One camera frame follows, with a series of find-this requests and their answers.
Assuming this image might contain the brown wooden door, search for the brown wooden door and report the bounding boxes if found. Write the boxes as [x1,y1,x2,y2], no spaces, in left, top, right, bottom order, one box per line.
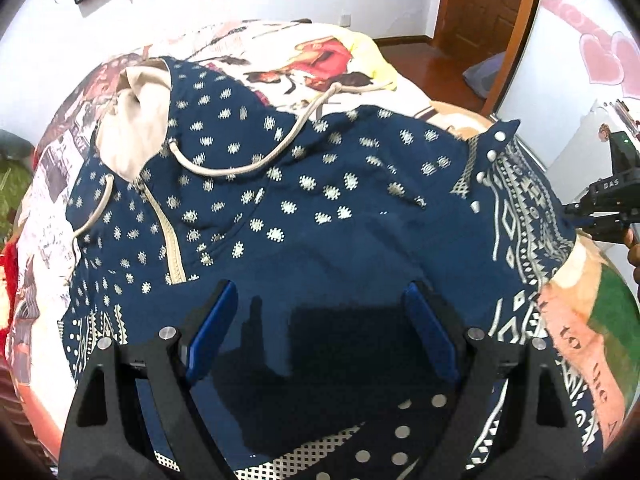
[432,0,532,57]

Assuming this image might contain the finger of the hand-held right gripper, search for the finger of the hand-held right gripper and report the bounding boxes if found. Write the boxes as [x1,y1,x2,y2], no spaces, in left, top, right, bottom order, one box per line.
[562,200,636,248]

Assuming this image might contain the navy patterned hoodie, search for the navy patterned hoodie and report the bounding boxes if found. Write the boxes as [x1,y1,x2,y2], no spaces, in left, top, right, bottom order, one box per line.
[60,55,601,480]

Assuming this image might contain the white cabinet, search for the white cabinet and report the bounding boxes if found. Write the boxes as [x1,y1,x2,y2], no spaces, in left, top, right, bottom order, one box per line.
[547,99,640,203]

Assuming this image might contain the grey-blue floor cloth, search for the grey-blue floor cloth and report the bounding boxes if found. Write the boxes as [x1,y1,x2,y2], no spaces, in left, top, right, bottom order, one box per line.
[462,52,509,99]

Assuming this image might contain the person's right hand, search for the person's right hand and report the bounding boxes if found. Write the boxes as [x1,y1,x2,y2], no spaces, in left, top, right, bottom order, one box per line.
[625,230,640,286]

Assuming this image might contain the printed blanket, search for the printed blanket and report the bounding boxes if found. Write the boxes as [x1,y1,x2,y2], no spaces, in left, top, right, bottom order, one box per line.
[5,19,640,461]

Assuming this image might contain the pink heart wall stickers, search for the pink heart wall stickers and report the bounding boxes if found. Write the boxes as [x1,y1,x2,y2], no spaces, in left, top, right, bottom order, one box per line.
[580,31,640,101]

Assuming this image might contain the green box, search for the green box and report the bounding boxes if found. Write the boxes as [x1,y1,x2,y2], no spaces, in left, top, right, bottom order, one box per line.
[0,160,32,241]

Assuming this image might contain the red plush toy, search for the red plush toy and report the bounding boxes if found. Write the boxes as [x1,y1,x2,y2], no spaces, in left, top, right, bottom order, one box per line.
[0,240,22,361]

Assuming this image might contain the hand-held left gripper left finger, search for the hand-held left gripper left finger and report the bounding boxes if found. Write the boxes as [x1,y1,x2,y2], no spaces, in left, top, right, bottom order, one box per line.
[57,279,238,480]

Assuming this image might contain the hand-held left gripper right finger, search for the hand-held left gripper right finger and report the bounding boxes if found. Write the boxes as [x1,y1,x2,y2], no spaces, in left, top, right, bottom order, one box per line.
[405,279,606,480]

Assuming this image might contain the grey plush cushion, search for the grey plush cushion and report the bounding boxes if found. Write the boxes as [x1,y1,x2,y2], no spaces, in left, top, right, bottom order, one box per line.
[0,129,34,162]

